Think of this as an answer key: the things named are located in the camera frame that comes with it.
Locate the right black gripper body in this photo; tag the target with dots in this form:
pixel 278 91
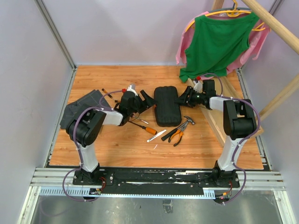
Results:
pixel 197 98

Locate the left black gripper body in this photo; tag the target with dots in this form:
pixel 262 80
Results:
pixel 138 106

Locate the black plastic tool case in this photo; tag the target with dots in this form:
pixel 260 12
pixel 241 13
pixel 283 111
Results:
pixel 167 111

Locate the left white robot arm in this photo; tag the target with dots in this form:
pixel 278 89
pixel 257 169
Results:
pixel 84 118

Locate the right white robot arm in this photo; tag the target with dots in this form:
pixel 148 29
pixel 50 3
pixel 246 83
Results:
pixel 239 124

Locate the orange-black pliers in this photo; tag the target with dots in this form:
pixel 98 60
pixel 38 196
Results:
pixel 178 135

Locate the silver metal file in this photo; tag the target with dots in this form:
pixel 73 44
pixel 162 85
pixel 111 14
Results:
pixel 157 135

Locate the grey checked cloth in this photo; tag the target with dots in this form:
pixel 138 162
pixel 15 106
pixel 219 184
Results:
pixel 90 99

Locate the green sleeveless shirt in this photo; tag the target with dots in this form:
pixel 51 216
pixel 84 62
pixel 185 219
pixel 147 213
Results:
pixel 216 44

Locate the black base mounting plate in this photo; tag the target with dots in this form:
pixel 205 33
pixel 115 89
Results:
pixel 157 181

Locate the pink shirt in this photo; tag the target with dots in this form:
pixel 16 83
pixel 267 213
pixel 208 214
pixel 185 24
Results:
pixel 256 41

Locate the yellow clothes hanger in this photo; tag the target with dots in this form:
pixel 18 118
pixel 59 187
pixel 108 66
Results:
pixel 230 12

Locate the small brown-handled screwdriver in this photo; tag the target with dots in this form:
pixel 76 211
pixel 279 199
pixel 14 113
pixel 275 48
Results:
pixel 109 95

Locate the black-handled screwdriver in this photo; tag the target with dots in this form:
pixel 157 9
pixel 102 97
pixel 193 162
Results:
pixel 142 120

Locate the claw hammer black handle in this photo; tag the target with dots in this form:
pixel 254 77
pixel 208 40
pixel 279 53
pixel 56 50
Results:
pixel 191 121

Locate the orange-handled screwdriver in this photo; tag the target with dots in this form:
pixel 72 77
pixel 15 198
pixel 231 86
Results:
pixel 147 129

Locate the wooden rack frame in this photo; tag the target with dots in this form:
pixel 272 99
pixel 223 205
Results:
pixel 273 79

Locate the aluminium frame rail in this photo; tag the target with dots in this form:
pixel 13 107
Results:
pixel 48 19

